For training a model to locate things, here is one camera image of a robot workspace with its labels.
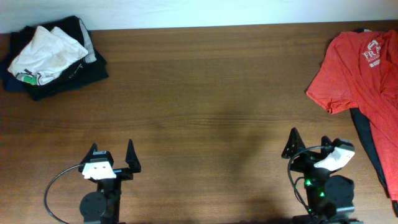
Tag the red t-shirt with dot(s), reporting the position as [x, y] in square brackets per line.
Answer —
[332, 86]

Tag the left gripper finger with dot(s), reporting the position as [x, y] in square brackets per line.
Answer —
[131, 157]
[89, 155]

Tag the grey white folded garment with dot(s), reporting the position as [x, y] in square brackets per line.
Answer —
[88, 45]

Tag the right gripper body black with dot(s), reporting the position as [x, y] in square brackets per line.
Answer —
[306, 160]

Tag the folded navy garment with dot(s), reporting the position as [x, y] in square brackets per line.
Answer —
[9, 82]

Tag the white t-shirt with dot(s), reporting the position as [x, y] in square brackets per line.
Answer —
[46, 56]

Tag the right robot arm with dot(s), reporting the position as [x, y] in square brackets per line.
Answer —
[326, 197]

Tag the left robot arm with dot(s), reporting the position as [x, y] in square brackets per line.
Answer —
[103, 205]

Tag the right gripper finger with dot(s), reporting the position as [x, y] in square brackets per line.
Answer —
[326, 144]
[294, 144]

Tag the folded black garment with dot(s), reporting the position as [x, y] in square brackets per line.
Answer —
[75, 76]

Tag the dark navy garment under red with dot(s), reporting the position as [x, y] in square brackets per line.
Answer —
[370, 146]

